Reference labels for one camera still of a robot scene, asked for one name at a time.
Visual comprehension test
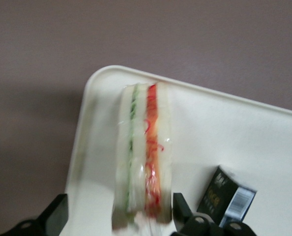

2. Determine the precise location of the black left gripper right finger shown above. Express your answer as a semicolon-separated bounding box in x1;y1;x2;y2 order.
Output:
170;192;255;236

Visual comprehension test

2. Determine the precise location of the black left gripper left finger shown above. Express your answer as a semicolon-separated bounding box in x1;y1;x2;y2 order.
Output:
0;193;69;236

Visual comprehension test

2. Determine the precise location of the triangle sandwich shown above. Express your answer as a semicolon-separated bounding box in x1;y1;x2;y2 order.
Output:
111;83;174;232

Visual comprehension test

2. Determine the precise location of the beige plastic tray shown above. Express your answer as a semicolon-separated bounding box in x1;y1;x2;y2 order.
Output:
64;64;292;236

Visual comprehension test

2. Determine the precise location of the small black barcode box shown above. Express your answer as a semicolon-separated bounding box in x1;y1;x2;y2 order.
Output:
196;165;258;229

